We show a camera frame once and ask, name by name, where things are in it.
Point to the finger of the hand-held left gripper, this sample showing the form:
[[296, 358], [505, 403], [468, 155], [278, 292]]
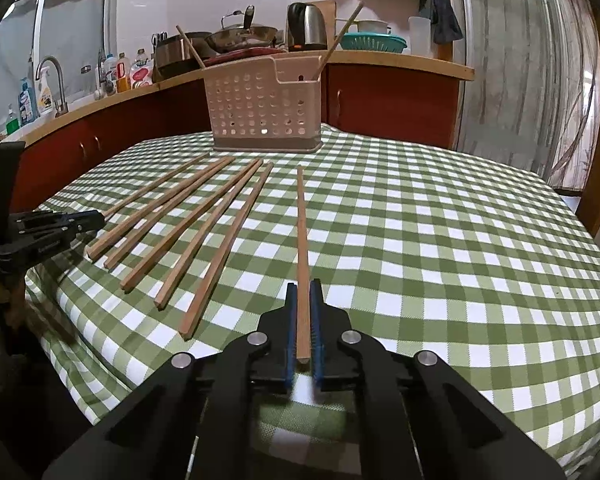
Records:
[[65, 221], [45, 245]]

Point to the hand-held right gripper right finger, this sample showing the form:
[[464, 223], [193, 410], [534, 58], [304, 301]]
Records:
[[316, 320]]

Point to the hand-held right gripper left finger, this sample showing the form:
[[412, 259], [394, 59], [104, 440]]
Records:
[[291, 320]]

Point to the wooden chopstick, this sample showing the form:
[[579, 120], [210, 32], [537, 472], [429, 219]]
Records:
[[192, 50], [302, 240]]

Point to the row of wooden chopsticks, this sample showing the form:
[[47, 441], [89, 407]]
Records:
[[190, 222]]

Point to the beige perforated plastic utensil holder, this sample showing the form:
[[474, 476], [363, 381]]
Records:
[[260, 110]]

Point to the green bottle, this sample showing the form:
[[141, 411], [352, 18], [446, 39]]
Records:
[[12, 122]]

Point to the blue detergent bottle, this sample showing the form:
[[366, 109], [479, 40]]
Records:
[[27, 102]]

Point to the white spray bottle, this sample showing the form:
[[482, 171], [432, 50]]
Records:
[[45, 92]]

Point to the chrome sink faucet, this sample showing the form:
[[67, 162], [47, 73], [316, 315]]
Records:
[[60, 80]]

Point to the green checked tablecloth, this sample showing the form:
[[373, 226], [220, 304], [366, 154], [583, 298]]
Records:
[[430, 260]]

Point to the white plastic bottle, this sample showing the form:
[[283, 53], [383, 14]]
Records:
[[110, 75]]

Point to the orange liquid bottle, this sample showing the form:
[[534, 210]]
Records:
[[123, 77]]

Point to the kitchen window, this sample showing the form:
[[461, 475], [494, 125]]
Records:
[[75, 30]]

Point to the stainless steel pot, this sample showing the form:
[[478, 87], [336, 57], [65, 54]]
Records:
[[172, 57]]

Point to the red kitchen cabinets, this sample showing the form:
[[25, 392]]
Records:
[[390, 100]]

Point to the red tray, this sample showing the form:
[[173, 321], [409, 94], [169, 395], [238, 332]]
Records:
[[250, 53]]

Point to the steel wok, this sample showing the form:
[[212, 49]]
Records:
[[240, 37]]

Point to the wooden kitchen countertop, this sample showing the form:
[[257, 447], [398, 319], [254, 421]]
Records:
[[380, 62]]

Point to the teal plastic colander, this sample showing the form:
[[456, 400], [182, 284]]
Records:
[[375, 42]]

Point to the white enamel pot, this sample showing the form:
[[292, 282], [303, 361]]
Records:
[[370, 26]]

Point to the translucent plastic cup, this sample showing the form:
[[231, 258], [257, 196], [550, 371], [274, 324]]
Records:
[[419, 35]]

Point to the translucent patterned curtain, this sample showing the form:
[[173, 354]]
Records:
[[520, 70]]

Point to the dark hanging cloth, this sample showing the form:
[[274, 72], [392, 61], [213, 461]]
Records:
[[442, 10]]

